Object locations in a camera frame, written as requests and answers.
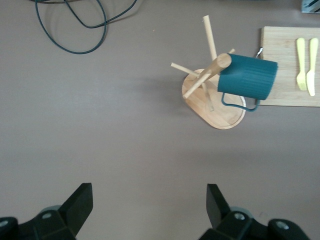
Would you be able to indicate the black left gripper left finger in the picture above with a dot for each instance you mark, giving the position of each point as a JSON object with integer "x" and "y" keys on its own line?
{"x": 62, "y": 222}

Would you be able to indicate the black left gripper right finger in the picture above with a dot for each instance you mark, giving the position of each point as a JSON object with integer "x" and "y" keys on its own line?
{"x": 232, "y": 225}

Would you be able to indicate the teal ribbed cup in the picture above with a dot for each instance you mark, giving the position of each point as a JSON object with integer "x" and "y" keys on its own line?
{"x": 247, "y": 77}

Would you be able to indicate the wooden mug tree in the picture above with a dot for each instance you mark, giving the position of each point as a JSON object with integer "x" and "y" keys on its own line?
{"x": 225, "y": 117}

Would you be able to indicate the yellow plastic knife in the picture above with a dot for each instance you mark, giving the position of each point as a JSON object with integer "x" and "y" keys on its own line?
{"x": 312, "y": 75}

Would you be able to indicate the yellow plastic fork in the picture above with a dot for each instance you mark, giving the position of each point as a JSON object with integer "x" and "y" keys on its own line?
{"x": 301, "y": 62}

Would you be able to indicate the wooden cutting board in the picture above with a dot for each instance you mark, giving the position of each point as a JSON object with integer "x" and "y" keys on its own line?
{"x": 285, "y": 45}

